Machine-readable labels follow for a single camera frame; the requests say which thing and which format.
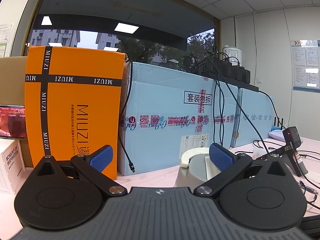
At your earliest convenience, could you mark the white small printed box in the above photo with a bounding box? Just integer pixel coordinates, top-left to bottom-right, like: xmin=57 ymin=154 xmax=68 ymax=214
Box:
xmin=0 ymin=138 xmax=25 ymax=194

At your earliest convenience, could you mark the large light blue carton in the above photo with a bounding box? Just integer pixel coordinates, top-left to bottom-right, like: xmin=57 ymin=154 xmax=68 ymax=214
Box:
xmin=118 ymin=62 xmax=238 ymax=176

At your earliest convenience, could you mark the black device on stand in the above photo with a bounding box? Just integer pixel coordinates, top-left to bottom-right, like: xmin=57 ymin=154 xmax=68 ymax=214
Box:
xmin=257 ymin=126 xmax=308 ymax=177

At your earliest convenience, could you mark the wall notice board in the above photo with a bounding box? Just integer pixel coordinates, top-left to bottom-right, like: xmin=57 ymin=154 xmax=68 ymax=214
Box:
xmin=290 ymin=40 xmax=320 ymax=93

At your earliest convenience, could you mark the black power strip with chargers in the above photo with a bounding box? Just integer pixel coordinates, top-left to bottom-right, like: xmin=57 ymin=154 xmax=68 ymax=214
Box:
xmin=195 ymin=51 xmax=259 ymax=92

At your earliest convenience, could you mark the black hanging cable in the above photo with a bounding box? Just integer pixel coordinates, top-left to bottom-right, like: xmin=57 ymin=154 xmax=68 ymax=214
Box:
xmin=118 ymin=60 xmax=136 ymax=173

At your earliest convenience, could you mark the phone with red screen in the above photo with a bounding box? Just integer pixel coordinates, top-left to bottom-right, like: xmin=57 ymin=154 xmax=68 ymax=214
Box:
xmin=1 ymin=105 xmax=27 ymax=139

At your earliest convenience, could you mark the orange MIUZI box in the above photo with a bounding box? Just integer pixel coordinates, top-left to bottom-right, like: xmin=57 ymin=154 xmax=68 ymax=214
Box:
xmin=24 ymin=46 xmax=126 ymax=179

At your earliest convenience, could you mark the grey white lidded container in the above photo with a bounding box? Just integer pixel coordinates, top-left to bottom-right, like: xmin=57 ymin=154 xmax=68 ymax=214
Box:
xmin=175 ymin=147 xmax=221 ymax=191

